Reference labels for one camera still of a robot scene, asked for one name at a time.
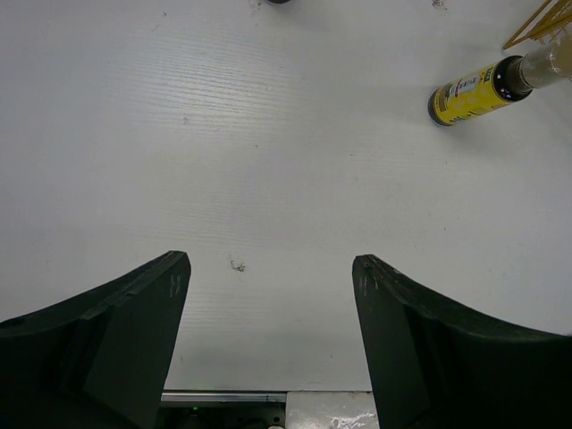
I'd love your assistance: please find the small yellow label bottle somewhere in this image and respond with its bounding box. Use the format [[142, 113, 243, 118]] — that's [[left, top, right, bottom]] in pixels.
[[427, 36, 571, 127]]

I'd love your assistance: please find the gold wire basket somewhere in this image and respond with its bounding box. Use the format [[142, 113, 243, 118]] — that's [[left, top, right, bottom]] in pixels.
[[501, 0, 571, 51]]

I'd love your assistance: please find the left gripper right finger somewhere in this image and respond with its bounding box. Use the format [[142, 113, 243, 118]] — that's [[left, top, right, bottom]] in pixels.
[[352, 255, 571, 428]]

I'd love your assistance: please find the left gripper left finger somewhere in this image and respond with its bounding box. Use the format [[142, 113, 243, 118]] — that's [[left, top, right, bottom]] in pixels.
[[1, 251, 191, 428]]

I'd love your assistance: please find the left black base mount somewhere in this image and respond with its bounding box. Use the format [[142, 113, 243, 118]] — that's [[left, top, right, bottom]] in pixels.
[[154, 391, 287, 429]]

